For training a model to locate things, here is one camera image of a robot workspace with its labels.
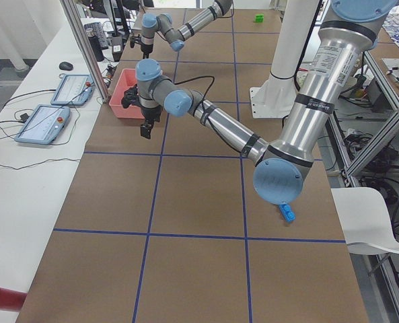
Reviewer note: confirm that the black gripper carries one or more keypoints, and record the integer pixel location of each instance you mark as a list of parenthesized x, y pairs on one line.
[(146, 48), (151, 114)]

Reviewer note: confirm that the long blue studded block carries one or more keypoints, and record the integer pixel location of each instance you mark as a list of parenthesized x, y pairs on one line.
[(287, 212)]

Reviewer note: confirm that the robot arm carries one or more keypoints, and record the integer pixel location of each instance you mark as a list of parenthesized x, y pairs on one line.
[(176, 37), (349, 28)]

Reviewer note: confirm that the pink plastic box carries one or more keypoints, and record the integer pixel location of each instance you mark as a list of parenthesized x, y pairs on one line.
[(126, 80)]

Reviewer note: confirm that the black keyboard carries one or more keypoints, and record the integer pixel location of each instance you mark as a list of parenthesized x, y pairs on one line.
[(98, 30)]

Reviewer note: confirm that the black bottle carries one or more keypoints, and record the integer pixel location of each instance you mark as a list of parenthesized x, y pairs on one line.
[(95, 45)]

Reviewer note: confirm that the upper blue teach pendant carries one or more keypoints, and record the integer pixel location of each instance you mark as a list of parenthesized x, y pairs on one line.
[(73, 90)]

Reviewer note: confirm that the blue teach pendant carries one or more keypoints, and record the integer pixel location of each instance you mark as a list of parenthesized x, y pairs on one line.
[(43, 125), (73, 90)]

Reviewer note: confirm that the black computer mouse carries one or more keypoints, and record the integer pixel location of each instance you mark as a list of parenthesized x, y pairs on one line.
[(65, 66)]

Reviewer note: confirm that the lower blue teach pendant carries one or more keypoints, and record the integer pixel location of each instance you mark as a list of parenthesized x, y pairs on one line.
[(43, 125)]

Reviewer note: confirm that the green toy block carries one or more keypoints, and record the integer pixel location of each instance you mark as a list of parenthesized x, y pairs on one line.
[(259, 18)]

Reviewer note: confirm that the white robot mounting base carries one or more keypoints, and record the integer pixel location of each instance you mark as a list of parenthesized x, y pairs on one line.
[(275, 98)]

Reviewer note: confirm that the red cylinder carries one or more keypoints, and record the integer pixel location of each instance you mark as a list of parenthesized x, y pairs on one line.
[(11, 300)]

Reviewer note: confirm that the white chair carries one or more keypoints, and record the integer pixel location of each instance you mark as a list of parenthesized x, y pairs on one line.
[(365, 221)]

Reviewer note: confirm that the aluminium frame post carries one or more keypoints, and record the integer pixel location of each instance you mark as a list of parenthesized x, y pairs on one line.
[(73, 17)]

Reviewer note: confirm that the aluminium side frame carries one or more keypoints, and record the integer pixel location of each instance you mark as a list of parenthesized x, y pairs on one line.
[(365, 144)]

